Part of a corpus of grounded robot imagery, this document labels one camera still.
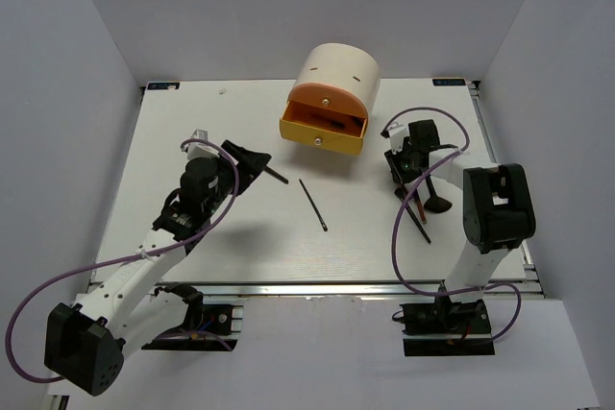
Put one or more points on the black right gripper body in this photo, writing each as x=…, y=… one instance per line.
x=406, y=153

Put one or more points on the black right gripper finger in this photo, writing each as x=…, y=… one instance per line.
x=409, y=172
x=392, y=161

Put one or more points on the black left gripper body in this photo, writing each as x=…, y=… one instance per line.
x=226, y=185

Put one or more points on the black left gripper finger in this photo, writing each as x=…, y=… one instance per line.
x=246, y=178
x=246, y=159

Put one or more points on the yellow organizer drawer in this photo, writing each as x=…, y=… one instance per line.
x=296, y=125

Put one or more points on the orange organizer drawer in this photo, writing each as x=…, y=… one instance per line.
x=328, y=97

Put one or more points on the cream cylindrical makeup organizer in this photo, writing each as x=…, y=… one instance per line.
x=344, y=66

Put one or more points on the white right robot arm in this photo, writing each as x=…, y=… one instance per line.
x=497, y=211

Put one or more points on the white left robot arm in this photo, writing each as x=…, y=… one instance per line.
x=88, y=341

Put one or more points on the slim black makeup brush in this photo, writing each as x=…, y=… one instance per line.
x=400, y=194

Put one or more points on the black fan makeup brush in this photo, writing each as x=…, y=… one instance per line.
x=435, y=203

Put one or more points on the black powder brush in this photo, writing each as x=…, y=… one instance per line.
x=271, y=172

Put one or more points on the thin black mascara wand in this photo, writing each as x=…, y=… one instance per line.
x=314, y=207

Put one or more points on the blue right corner label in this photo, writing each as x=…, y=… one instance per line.
x=448, y=82

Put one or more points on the blue corner label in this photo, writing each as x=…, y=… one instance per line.
x=156, y=86
x=448, y=82

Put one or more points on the blue left corner label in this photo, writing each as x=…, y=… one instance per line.
x=156, y=86

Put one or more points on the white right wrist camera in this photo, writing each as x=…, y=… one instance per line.
x=396, y=133

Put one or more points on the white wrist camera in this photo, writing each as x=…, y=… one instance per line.
x=196, y=147
x=396, y=133

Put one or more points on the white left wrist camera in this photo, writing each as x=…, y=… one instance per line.
x=196, y=147

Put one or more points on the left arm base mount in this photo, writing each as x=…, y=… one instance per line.
x=206, y=326

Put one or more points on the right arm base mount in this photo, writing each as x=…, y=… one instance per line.
x=433, y=329

